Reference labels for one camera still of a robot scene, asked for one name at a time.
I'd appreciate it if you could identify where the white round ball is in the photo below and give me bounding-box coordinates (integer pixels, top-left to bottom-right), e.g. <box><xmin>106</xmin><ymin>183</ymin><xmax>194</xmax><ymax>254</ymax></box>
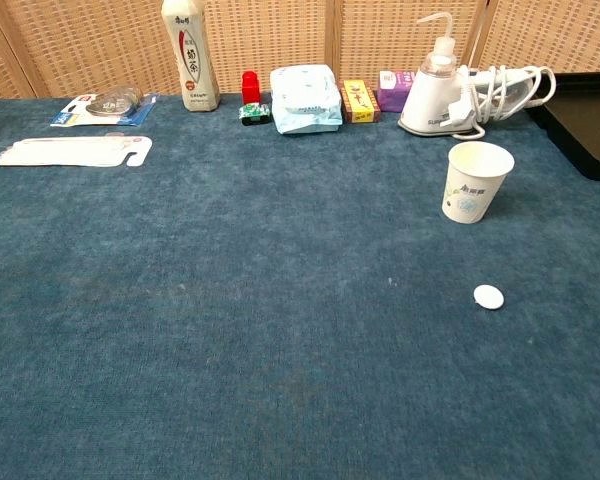
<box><xmin>473</xmin><ymin>284</ymin><xmax>506</xmax><ymax>311</ymax></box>

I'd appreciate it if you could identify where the white printed paper cup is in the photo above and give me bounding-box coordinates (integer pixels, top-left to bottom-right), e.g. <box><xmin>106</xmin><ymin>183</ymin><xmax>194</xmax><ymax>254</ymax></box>
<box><xmin>440</xmin><ymin>141</ymin><xmax>516</xmax><ymax>225</ymax></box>

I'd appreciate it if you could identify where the white flat card package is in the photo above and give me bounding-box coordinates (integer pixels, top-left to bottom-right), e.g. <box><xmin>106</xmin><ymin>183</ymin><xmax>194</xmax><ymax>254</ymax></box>
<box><xmin>0</xmin><ymin>133</ymin><xmax>154</xmax><ymax>169</ymax></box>

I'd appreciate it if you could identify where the yellow and red box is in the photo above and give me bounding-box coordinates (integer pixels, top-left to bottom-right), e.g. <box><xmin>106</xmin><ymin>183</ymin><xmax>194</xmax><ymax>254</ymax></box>
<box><xmin>340</xmin><ymin>79</ymin><xmax>381</xmax><ymax>124</ymax></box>

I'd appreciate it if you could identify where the small green gum pack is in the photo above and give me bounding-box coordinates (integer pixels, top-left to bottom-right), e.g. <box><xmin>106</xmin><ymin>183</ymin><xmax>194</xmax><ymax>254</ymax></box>
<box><xmin>238</xmin><ymin>102</ymin><xmax>272</xmax><ymax>126</ymax></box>

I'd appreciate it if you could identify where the beige milk tea bottle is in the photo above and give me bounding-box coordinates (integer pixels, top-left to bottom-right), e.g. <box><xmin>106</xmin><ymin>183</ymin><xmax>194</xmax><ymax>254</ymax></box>
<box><xmin>160</xmin><ymin>0</ymin><xmax>222</xmax><ymax>113</ymax></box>

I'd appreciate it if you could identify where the purple box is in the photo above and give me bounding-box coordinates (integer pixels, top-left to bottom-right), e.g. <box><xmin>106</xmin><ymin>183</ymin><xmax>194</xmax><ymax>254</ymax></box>
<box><xmin>377</xmin><ymin>70</ymin><xmax>417</xmax><ymax>113</ymax></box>

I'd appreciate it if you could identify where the blue carpet table cover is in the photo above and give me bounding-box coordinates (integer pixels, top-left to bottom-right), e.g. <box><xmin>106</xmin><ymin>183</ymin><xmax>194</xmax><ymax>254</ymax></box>
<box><xmin>0</xmin><ymin>92</ymin><xmax>600</xmax><ymax>480</ymax></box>

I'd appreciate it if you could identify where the clear squeeze wash bottle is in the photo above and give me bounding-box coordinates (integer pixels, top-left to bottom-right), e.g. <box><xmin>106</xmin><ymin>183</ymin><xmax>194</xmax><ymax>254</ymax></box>
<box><xmin>416</xmin><ymin>11</ymin><xmax>460</xmax><ymax>76</ymax></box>

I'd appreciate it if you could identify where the light blue wet wipes pack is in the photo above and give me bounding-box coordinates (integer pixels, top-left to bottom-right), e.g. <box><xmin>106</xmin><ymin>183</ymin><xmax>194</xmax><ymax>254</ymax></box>
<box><xmin>269</xmin><ymin>64</ymin><xmax>344</xmax><ymax>135</ymax></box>

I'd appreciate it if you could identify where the woven bamboo folding screen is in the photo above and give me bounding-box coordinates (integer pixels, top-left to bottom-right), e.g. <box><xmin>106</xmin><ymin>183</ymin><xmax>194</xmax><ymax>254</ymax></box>
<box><xmin>0</xmin><ymin>0</ymin><xmax>600</xmax><ymax>100</ymax></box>

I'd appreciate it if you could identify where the black plastic tray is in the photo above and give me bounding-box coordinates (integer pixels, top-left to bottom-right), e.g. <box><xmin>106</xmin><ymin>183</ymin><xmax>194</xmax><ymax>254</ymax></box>
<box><xmin>524</xmin><ymin>71</ymin><xmax>600</xmax><ymax>182</ymax></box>

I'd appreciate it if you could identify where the blue tape blister pack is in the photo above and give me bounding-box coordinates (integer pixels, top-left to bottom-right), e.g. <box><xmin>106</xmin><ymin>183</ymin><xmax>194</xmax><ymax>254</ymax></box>
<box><xmin>49</xmin><ymin>84</ymin><xmax>160</xmax><ymax>128</ymax></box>

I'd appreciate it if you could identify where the white travel iron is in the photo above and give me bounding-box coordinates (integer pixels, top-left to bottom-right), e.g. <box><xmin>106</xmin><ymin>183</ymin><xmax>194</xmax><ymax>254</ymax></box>
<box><xmin>397</xmin><ymin>63</ymin><xmax>556</xmax><ymax>139</ymax></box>

